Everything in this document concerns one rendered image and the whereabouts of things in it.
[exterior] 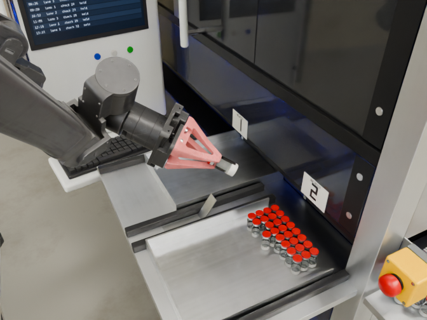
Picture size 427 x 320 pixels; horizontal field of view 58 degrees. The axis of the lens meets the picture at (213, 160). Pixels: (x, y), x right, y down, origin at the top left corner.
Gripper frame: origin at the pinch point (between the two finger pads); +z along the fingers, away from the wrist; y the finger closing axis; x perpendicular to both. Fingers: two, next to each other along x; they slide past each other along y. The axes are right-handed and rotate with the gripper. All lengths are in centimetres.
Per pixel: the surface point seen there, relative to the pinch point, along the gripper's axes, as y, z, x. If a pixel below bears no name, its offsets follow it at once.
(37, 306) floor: 155, -28, 13
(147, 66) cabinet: 62, -26, -66
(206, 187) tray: 46, 8, -21
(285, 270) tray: 27.6, 28.7, 0.3
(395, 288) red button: 5.8, 39.8, 3.9
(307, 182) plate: 18.8, 25.3, -18.1
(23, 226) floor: 186, -59, -25
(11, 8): 37, -61, -40
